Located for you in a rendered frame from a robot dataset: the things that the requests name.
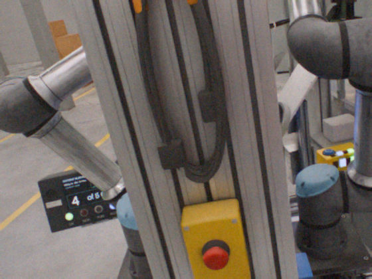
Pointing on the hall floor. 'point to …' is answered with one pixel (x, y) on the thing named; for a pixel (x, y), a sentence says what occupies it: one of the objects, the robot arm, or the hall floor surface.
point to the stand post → (303, 135)
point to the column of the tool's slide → (322, 92)
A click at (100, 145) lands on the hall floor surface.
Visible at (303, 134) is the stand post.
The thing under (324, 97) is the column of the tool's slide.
